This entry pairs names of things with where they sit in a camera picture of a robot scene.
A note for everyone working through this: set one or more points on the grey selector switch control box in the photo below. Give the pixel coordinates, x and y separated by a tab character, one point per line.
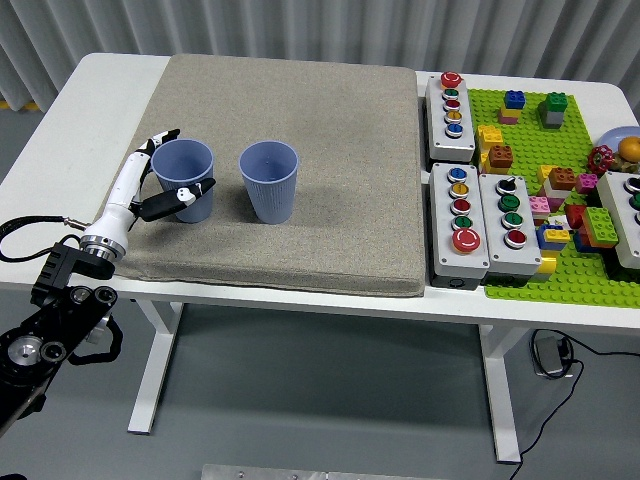
500	257

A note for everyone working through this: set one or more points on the brown toy brick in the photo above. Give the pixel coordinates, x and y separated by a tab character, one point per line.
501	156

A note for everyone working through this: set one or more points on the grey toy brick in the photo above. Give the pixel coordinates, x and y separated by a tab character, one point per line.
551	119

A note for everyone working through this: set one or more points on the orange-brown toy brick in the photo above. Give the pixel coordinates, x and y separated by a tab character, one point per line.
562	177

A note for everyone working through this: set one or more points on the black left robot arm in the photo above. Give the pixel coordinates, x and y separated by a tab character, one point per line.
55	310

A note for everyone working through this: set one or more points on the grey-brown fabric mat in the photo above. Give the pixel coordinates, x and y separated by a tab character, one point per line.
325	175

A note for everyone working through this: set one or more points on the large lime green toy brick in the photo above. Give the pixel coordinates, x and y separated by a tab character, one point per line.
600	224

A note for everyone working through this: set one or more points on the yellow round toy brick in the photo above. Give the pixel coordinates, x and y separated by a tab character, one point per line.
547	261

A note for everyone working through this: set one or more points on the white table leg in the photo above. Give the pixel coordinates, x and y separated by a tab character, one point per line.
502	390
152	365

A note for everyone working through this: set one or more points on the grey power adapter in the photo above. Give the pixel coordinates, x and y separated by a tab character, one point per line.
549	356

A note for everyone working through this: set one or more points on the grey pleated curtain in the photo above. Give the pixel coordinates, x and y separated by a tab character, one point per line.
320	25

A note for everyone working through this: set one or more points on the pink toy brick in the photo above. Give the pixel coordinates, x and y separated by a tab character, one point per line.
539	205
507	120
586	183

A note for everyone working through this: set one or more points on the orange toy fruit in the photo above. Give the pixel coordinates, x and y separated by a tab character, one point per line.
630	147

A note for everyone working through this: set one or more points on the white printed toy brick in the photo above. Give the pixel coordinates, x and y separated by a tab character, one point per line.
557	221

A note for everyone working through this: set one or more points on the blue toy brick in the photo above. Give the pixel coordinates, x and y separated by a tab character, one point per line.
544	241
515	98
581	244

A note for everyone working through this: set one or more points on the grey five-button control box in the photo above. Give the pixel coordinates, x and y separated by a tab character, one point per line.
450	145
445	250

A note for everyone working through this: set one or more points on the red toy brick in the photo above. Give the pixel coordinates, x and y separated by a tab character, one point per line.
575	215

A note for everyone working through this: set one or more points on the thin yellow toy brick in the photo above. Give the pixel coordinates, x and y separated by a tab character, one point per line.
507	112

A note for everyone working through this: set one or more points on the brown toy food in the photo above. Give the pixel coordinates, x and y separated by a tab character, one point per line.
625	162

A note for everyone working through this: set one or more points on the blue ribbed plastic cup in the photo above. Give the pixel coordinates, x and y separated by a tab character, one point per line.
270	185
182	160

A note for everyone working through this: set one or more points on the orange toy brick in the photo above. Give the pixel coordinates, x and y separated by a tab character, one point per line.
600	243

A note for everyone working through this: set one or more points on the green studded baseplate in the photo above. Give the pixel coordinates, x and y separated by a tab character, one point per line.
530	145

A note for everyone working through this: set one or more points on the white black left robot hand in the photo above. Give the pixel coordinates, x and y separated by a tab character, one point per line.
122	190

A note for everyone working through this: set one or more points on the light blue plate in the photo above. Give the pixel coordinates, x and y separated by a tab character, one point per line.
612	136

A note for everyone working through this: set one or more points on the red valve wheel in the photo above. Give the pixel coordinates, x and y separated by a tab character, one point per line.
600	159

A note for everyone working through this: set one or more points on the grey control box black buttons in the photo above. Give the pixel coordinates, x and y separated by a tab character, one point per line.
620	220

